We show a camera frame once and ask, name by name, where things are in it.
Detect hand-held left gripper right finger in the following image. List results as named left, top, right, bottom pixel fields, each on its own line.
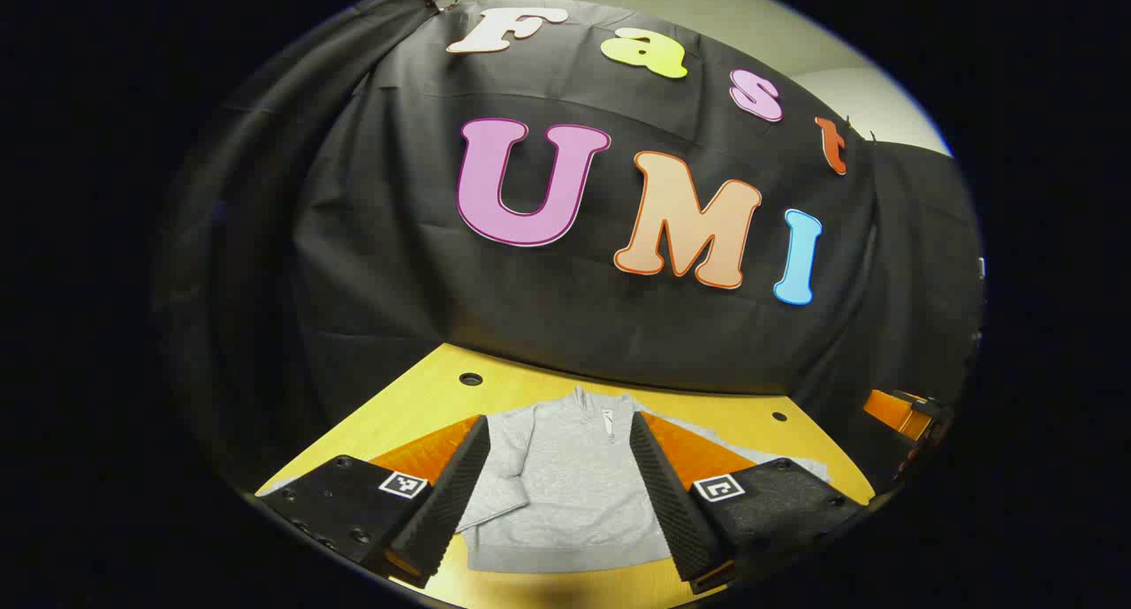
left=629, top=410, right=871, bottom=595

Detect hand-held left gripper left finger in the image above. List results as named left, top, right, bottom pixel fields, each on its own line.
left=256, top=415, right=492, bottom=590

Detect grey zip-neck sweatshirt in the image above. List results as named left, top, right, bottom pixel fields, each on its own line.
left=258, top=386, right=831, bottom=575

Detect black backdrop cloth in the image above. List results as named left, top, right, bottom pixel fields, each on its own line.
left=155, top=0, right=986, bottom=495

